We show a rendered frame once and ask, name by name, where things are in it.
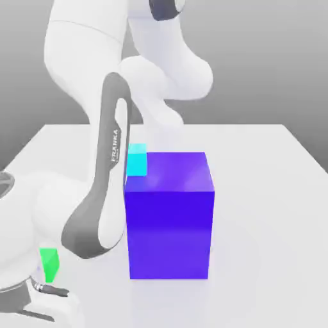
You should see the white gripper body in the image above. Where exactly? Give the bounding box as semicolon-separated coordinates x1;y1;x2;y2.
0;293;86;328

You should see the small green cube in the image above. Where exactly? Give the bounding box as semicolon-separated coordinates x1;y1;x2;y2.
39;247;62;284

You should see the small cyan cube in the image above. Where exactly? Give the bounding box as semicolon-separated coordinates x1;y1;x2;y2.
126;143;148;177

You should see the large blue box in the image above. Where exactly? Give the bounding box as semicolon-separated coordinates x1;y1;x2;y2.
124;151;215;281

